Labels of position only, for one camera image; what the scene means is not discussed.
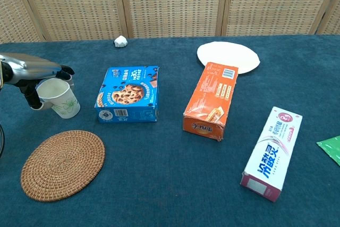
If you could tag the round brown woven coaster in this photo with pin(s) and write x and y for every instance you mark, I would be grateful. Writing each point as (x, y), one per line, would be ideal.
(62, 165)

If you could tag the woven rattan folding screen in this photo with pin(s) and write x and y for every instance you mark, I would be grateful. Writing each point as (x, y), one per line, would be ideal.
(170, 3)

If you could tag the white pink toothpaste box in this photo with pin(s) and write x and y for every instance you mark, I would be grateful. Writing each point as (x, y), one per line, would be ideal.
(273, 155)

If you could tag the white round paper plate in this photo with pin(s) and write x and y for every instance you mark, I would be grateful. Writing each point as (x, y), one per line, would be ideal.
(228, 54)

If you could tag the white paper cup green print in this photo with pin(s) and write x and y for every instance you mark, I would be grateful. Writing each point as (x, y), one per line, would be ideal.
(62, 96)

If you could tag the blue chocolate chip cookie box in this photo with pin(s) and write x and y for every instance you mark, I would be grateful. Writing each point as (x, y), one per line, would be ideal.
(130, 94)

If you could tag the crumpled white paper ball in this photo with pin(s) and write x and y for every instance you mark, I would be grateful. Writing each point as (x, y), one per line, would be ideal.
(120, 41)

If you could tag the green plastic packet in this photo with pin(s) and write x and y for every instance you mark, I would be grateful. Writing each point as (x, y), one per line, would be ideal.
(332, 148)

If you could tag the orange biscuit box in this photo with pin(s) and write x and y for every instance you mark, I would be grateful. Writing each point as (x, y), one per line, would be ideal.
(210, 99)

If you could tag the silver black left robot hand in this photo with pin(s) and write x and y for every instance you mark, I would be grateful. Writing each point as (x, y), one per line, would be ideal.
(26, 68)

